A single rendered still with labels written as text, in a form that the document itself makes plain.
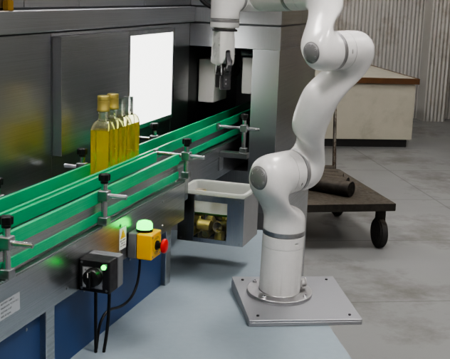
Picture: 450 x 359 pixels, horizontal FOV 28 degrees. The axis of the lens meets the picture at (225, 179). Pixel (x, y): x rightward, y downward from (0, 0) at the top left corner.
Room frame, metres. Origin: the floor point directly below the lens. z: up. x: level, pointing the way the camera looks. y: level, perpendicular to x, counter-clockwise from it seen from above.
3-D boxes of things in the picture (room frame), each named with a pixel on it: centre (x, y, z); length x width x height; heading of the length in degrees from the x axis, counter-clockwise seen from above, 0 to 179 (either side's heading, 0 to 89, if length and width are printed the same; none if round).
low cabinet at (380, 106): (10.58, -1.11, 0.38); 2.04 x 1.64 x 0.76; 9
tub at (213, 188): (2.82, 0.02, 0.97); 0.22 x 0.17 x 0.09; 73
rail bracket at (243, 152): (3.36, -0.04, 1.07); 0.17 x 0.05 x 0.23; 73
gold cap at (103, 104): (2.51, 0.35, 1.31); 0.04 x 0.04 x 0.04
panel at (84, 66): (2.95, 0.35, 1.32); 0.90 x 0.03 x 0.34; 163
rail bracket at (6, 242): (1.72, 0.41, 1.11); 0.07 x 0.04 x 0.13; 73
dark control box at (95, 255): (2.04, 0.29, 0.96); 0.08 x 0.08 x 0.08; 73
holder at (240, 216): (2.83, 0.04, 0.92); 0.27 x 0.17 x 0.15; 73
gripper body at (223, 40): (2.64, 0.02, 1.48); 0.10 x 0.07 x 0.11; 15
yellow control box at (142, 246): (2.31, 0.21, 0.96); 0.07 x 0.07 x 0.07; 73
